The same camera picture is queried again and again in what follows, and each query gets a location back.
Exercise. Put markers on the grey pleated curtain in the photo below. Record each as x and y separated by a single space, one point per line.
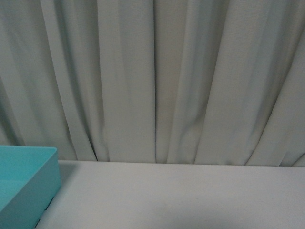
214 82

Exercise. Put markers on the turquoise plastic storage box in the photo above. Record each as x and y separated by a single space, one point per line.
29 180

